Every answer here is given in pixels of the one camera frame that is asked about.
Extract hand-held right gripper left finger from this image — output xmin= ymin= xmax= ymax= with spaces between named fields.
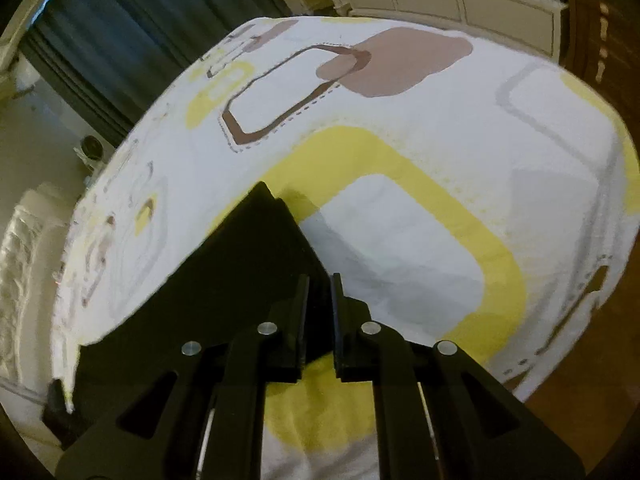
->
xmin=55 ymin=274 xmax=311 ymax=480

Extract small round white device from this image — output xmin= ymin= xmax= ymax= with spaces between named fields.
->
xmin=74 ymin=135 xmax=109 ymax=172

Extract brown wooden door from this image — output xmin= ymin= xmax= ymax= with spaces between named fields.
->
xmin=556 ymin=0 xmax=640 ymax=147

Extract dark blue curtain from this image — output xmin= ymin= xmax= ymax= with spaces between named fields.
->
xmin=20 ymin=0 xmax=292 ymax=150

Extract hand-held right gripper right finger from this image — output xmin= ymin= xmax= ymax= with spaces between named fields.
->
xmin=330 ymin=273 xmax=587 ymax=480

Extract white patterned bed sheet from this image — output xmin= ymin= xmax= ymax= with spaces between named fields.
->
xmin=50 ymin=16 xmax=640 ymax=480

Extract white cabinet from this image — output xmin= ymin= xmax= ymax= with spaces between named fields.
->
xmin=267 ymin=0 xmax=571 ymax=60

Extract white tufted headboard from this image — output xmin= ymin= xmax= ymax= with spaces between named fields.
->
xmin=0 ymin=185 xmax=77 ymax=411

